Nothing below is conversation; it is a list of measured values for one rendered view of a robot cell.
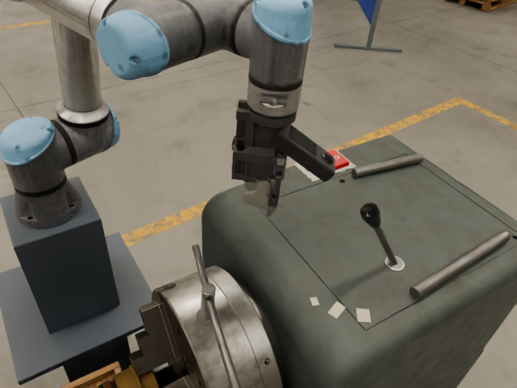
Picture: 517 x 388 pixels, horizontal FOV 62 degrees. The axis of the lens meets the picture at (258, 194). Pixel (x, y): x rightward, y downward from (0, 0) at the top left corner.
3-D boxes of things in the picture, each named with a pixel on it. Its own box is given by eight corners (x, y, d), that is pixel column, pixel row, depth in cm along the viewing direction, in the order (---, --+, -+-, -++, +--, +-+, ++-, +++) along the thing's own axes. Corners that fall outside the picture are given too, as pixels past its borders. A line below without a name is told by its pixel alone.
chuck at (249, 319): (203, 316, 107) (208, 234, 85) (270, 440, 89) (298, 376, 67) (190, 322, 105) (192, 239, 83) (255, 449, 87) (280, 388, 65)
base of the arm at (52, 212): (10, 200, 111) (-2, 168, 104) (71, 182, 118) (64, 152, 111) (22, 237, 101) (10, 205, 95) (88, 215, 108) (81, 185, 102)
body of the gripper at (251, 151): (237, 155, 73) (241, 90, 66) (287, 161, 73) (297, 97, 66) (231, 183, 68) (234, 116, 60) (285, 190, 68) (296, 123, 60)
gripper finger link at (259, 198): (241, 211, 77) (245, 170, 71) (275, 215, 76) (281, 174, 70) (239, 224, 74) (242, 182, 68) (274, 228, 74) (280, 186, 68)
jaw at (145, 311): (188, 342, 85) (171, 285, 84) (196, 349, 80) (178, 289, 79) (132, 368, 80) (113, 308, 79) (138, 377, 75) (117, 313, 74)
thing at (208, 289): (198, 320, 75) (200, 283, 67) (211, 317, 76) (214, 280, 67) (201, 332, 74) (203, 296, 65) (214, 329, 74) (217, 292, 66)
